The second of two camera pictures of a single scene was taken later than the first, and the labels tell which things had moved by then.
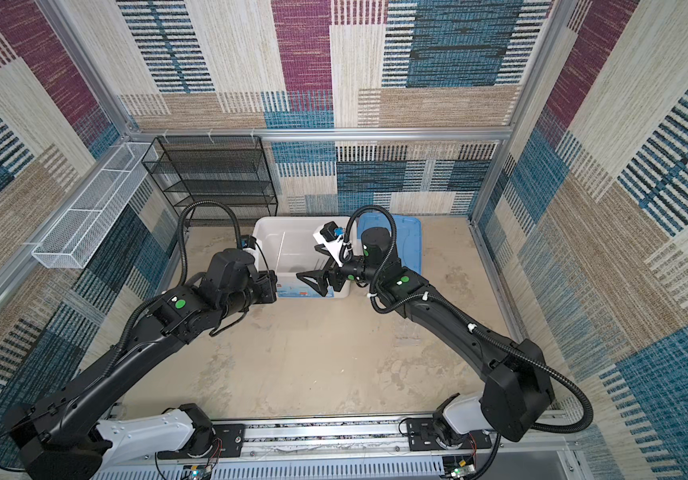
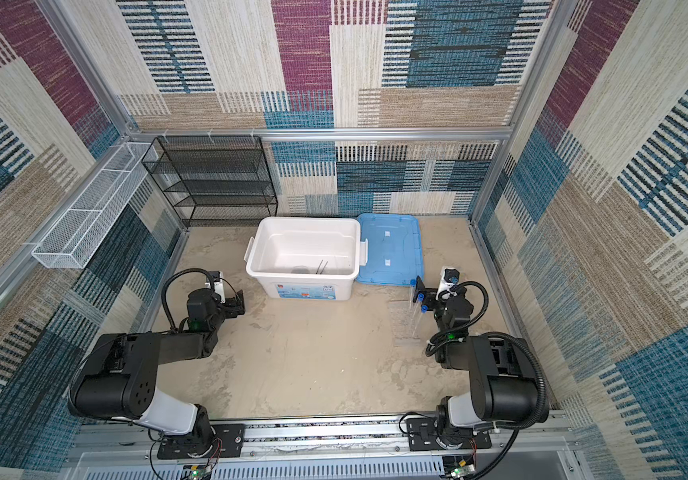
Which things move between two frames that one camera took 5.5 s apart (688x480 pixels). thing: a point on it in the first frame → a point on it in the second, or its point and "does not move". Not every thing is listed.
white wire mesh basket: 74,236 does not move
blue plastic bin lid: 409,237 does not move
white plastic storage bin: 289,247 does not move
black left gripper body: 266,292 → 229,309
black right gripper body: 354,269 → 430,297
